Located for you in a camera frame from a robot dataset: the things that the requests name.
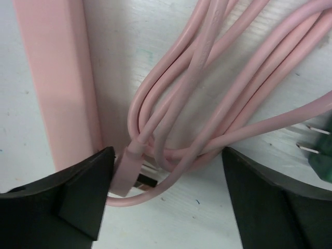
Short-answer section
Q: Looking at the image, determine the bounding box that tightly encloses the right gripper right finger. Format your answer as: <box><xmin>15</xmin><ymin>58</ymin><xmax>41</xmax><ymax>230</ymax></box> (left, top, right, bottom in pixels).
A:
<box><xmin>222</xmin><ymin>147</ymin><xmax>331</xmax><ymax>249</ymax></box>

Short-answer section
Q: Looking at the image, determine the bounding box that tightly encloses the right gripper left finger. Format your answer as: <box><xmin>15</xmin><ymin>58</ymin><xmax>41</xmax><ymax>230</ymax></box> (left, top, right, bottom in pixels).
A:
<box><xmin>1</xmin><ymin>147</ymin><xmax>115</xmax><ymax>248</ymax></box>

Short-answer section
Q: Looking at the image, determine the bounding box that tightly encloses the green plug cube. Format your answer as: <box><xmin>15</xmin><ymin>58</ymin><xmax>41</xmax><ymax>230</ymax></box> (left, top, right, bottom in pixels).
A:
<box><xmin>296</xmin><ymin>125</ymin><xmax>331</xmax><ymax>184</ymax></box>

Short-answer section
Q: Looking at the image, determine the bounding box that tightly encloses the pink power strip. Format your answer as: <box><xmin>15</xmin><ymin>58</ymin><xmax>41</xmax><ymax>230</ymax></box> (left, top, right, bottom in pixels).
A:
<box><xmin>14</xmin><ymin>1</ymin><xmax>331</xmax><ymax>207</ymax></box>

